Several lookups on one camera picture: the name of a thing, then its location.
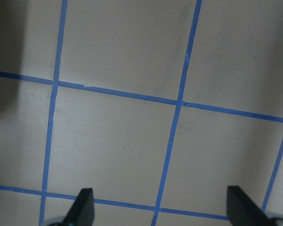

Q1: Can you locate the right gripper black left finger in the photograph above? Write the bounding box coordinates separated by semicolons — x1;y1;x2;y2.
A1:
62;188;95;226

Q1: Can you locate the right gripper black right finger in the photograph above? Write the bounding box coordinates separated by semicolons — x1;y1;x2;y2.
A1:
226;186;274;226

